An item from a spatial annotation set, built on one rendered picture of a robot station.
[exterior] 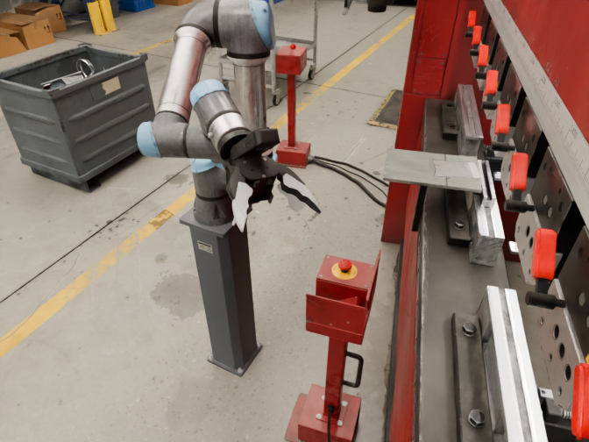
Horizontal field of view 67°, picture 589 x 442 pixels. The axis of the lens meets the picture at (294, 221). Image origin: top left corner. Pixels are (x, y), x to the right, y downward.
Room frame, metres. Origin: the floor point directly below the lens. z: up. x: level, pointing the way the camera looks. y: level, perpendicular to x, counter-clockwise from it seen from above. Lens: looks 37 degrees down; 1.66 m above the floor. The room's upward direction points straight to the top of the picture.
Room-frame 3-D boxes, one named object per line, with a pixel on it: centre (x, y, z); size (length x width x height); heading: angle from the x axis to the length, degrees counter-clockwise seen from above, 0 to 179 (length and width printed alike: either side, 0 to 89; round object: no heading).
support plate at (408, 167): (1.11, -0.40, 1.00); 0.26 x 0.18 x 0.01; 76
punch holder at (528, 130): (0.71, -0.45, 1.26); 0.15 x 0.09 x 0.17; 166
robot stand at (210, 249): (1.20, 0.26, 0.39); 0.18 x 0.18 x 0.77; 63
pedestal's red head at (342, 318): (0.86, -0.14, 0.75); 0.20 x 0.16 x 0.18; 162
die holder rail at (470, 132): (1.61, -0.67, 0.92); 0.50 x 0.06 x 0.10; 166
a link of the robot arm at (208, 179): (1.20, 0.26, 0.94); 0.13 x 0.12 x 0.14; 86
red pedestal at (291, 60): (2.91, 0.02, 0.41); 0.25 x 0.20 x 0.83; 76
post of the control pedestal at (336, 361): (0.86, -0.14, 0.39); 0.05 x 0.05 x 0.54; 72
